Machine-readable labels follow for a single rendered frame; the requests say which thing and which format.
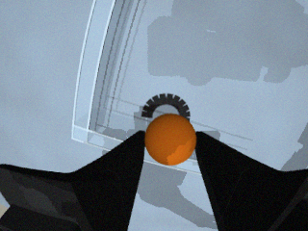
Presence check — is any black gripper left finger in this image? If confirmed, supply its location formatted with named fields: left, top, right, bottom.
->
left=0, top=131, right=145, bottom=231

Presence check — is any orange ball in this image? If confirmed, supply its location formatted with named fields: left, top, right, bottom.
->
left=144, top=114, right=196, bottom=166

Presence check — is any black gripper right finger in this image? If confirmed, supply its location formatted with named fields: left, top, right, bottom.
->
left=195, top=131, right=308, bottom=231

